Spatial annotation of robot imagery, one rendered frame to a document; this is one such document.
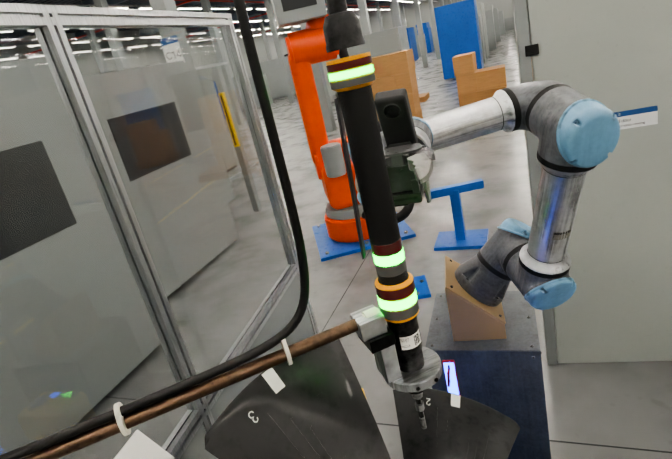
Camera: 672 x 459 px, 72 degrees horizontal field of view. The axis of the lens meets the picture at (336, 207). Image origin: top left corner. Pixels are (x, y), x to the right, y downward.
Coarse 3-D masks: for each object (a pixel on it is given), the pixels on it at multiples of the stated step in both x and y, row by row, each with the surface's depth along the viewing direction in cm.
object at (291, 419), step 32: (320, 352) 66; (256, 384) 62; (288, 384) 63; (320, 384) 64; (352, 384) 65; (224, 416) 59; (288, 416) 61; (320, 416) 61; (352, 416) 62; (224, 448) 58; (256, 448) 58; (288, 448) 59; (320, 448) 59; (352, 448) 60; (384, 448) 61
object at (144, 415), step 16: (352, 320) 50; (320, 336) 49; (336, 336) 49; (272, 352) 48; (304, 352) 48; (240, 368) 47; (256, 368) 47; (208, 384) 46; (224, 384) 46; (176, 400) 45; (192, 400) 45; (128, 416) 44; (144, 416) 44; (96, 432) 43; (112, 432) 43; (48, 448) 42; (64, 448) 42; (80, 448) 42
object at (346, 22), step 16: (336, 0) 41; (336, 16) 41; (352, 16) 42; (336, 32) 41; (352, 32) 42; (336, 48) 42; (416, 320) 52; (400, 336) 52; (416, 336) 52; (400, 352) 52; (416, 352) 52; (400, 368) 54; (416, 368) 53
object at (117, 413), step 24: (240, 0) 39; (240, 24) 39; (264, 96) 41; (264, 120) 42; (288, 192) 44; (240, 360) 46; (288, 360) 47; (192, 384) 45; (120, 408) 43; (72, 432) 42; (0, 456) 41; (24, 456) 41
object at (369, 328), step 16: (368, 320) 50; (384, 320) 50; (368, 336) 50; (384, 336) 50; (384, 352) 51; (432, 352) 56; (384, 368) 52; (432, 368) 53; (400, 384) 52; (416, 384) 51; (432, 384) 52
